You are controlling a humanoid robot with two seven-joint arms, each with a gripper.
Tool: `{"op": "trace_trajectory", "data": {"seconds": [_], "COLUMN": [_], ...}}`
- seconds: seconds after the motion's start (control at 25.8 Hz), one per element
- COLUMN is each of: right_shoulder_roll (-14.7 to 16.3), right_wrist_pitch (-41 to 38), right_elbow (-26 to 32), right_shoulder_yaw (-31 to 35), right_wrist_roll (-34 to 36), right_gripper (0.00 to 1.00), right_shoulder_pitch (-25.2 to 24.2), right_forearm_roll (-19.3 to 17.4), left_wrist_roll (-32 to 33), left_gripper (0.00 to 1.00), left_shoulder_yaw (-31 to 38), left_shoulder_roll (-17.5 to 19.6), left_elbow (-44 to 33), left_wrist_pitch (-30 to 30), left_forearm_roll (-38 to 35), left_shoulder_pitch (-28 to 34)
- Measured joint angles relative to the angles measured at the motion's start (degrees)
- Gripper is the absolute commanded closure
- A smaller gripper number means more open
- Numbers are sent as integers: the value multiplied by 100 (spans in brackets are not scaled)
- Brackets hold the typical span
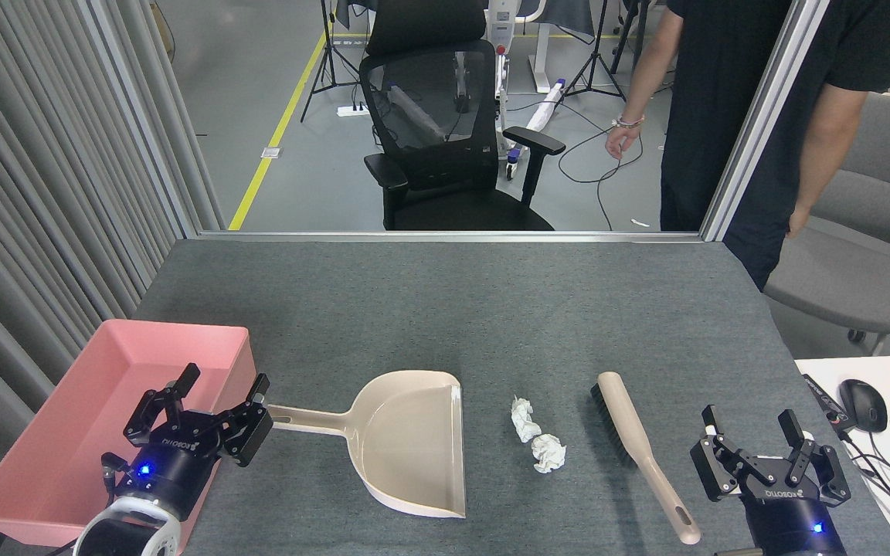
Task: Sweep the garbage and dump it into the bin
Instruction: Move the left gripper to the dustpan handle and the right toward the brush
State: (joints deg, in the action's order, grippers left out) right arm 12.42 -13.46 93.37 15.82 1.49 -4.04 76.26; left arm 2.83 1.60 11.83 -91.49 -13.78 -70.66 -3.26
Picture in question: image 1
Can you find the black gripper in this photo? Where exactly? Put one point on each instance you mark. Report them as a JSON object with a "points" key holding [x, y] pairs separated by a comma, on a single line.
{"points": [[793, 525], [171, 471]]}

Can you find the beige hand brush black bristles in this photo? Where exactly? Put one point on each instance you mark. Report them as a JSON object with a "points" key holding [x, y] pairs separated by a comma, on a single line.
{"points": [[630, 417]]}

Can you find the beige plastic dustpan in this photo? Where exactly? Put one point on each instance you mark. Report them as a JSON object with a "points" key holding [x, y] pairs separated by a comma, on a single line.
{"points": [[414, 440]]}

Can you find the white paper ball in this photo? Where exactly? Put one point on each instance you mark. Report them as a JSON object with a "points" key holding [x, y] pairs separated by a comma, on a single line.
{"points": [[524, 421], [548, 453]]}

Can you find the person's forearm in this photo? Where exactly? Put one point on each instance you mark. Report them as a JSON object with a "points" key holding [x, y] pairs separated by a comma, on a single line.
{"points": [[650, 73], [827, 147]]}

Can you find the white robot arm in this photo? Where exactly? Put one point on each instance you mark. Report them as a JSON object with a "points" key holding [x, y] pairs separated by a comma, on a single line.
{"points": [[124, 533]]}

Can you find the pink plastic bin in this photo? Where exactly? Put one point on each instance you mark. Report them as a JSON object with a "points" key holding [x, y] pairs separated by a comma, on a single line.
{"points": [[90, 386]]}

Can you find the person's hand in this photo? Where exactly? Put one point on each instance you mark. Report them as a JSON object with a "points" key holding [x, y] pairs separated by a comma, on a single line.
{"points": [[799, 222], [623, 140]]}

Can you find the flat black device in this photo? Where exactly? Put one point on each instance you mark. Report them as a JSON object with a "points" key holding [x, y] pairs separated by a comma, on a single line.
{"points": [[827, 403]]}

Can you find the black computer mouse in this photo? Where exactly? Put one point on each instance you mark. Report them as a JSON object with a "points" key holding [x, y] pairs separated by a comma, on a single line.
{"points": [[864, 405]]}

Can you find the grey padded chair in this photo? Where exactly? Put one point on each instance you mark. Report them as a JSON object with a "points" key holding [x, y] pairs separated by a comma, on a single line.
{"points": [[862, 262]]}

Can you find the metal floor socket plate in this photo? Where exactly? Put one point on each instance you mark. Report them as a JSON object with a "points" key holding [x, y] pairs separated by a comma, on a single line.
{"points": [[270, 152]]}

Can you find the grey pleated curtain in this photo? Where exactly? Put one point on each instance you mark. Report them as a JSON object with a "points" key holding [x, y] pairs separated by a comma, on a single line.
{"points": [[12, 193]]}

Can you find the black mesh office chair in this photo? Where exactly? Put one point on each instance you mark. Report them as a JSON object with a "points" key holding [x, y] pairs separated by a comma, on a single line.
{"points": [[453, 208]]}

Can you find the white power strip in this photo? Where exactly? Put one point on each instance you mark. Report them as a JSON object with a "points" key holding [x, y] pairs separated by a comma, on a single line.
{"points": [[352, 111]]}

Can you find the person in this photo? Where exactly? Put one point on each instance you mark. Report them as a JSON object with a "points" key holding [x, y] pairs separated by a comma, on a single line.
{"points": [[723, 77]]}

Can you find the black tripod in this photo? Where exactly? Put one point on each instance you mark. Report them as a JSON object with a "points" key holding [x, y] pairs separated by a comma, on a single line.
{"points": [[328, 46], [596, 46]]}

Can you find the white rolled tube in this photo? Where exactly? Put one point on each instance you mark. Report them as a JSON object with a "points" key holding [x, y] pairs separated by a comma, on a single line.
{"points": [[544, 112]]}

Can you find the dark hanging cloth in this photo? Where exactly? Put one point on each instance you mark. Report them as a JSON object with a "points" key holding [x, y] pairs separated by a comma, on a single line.
{"points": [[568, 19]]}

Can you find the white stand on wheels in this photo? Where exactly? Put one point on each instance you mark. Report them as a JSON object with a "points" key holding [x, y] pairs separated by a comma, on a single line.
{"points": [[501, 23]]}

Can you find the silver table edge rail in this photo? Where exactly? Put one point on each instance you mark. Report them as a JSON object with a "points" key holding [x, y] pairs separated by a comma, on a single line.
{"points": [[453, 236]]}

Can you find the silver aluminium post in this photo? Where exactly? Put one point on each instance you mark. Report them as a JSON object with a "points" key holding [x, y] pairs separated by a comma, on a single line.
{"points": [[762, 116]]}

